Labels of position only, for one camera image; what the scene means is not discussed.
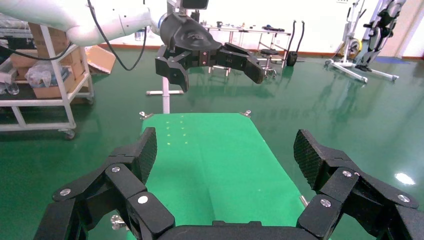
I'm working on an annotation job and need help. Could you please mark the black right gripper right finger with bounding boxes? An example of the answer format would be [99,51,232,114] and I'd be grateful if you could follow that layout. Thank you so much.
[293,129,424,240]

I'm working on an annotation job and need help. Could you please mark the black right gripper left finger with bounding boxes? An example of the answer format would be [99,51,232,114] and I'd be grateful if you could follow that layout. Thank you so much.
[33,126,176,240]

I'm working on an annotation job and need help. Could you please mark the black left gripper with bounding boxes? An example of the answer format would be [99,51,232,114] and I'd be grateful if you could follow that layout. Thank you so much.
[154,12,266,93]

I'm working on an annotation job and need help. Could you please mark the black monitor box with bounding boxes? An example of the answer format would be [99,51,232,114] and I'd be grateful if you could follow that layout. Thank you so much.
[181,0,210,10]

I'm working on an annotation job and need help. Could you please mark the flattened cardboard box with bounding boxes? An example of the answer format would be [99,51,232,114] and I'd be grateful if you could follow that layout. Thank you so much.
[84,45,117,75]

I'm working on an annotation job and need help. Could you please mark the brown cardboard box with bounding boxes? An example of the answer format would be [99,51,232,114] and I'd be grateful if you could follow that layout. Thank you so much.
[33,71,84,99]

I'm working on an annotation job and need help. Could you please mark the stacked brown cardboard boxes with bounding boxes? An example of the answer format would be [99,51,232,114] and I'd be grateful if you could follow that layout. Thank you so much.
[28,22,85,67]

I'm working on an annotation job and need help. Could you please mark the black round stool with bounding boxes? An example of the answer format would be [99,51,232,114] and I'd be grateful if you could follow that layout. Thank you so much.
[259,48,278,80]

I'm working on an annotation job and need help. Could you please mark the green felt tablecloth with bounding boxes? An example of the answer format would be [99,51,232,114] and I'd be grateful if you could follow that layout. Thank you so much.
[125,112,307,240]

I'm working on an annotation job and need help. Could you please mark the white wheeled cart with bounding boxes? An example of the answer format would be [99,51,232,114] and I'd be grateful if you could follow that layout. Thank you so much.
[0,24,95,140]

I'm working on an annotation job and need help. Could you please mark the white exoskeleton stand rig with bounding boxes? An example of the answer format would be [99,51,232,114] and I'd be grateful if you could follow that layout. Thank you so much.
[324,0,400,84]

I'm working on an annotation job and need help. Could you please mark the clear plastic bag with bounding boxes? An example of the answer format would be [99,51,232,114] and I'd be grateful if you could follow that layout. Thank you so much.
[24,61,70,89]

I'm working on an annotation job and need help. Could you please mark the grey black humanoid legs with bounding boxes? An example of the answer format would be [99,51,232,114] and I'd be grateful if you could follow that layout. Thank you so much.
[357,0,408,73]

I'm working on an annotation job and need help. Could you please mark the white post stand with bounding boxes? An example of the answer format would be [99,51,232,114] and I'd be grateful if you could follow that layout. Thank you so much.
[146,0,184,115]

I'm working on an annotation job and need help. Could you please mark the metal frame work table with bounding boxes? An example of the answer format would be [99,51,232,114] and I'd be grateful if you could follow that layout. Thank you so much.
[200,23,292,72]

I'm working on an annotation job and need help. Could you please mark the black curved handle device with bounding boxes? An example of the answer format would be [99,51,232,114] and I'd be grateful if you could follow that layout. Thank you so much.
[286,19,306,67]

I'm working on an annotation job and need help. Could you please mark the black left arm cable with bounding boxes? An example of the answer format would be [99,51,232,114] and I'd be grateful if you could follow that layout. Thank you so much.
[0,0,148,72]

